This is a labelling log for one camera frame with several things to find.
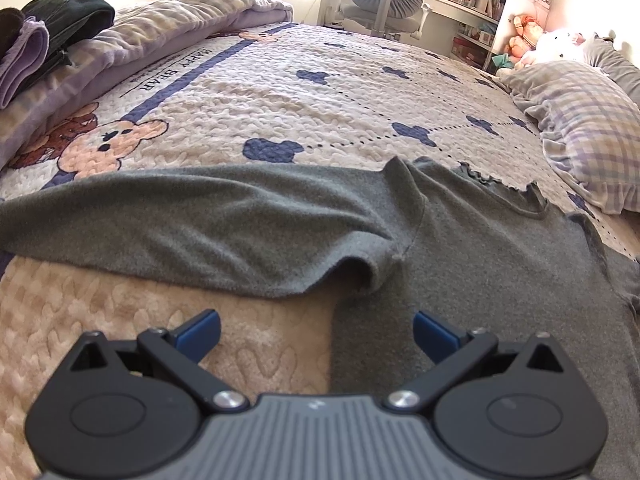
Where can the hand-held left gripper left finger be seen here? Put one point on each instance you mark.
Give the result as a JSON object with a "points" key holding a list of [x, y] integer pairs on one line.
{"points": [[200, 334]]}

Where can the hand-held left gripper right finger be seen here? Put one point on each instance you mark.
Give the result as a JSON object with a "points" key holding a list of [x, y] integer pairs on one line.
{"points": [[435, 334]]}

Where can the grey long-sleeved top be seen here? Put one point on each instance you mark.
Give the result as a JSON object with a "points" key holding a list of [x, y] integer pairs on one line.
{"points": [[475, 270]]}

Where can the beige fleece blanket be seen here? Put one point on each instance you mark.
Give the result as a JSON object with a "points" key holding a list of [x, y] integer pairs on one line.
{"points": [[125, 320]]}

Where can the quilted bedspread with blue patches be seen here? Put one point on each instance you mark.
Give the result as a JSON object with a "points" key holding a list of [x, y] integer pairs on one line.
{"points": [[310, 105]]}

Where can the plaid ruffled pillow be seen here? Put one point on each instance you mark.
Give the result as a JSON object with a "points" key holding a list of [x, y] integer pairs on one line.
{"points": [[590, 125]]}

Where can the folded plaid quilt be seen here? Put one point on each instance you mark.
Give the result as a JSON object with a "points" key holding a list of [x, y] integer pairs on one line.
{"points": [[165, 25]]}

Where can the white plush toy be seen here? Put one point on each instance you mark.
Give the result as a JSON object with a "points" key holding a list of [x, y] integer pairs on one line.
{"points": [[555, 45]]}

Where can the white desk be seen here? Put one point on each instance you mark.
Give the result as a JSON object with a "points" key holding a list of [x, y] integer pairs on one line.
{"points": [[460, 15]]}

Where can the purple garment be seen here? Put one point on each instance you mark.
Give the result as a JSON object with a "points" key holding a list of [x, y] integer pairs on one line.
{"points": [[22, 65]]}

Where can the grey headboard cushion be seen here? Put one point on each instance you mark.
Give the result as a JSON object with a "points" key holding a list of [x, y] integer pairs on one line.
{"points": [[615, 60]]}

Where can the black garment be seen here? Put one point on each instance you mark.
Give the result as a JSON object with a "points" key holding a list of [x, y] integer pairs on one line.
{"points": [[70, 20]]}

